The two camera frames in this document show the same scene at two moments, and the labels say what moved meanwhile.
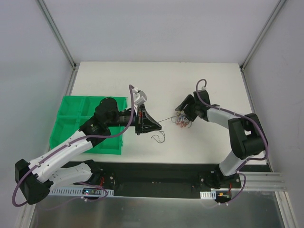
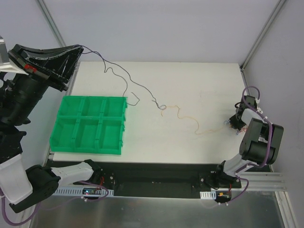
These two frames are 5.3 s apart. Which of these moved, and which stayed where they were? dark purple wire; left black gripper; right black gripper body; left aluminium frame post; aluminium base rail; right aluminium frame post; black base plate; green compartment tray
Moved: left black gripper; dark purple wire; right black gripper body
Stayed: right aluminium frame post; left aluminium frame post; black base plate; green compartment tray; aluminium base rail
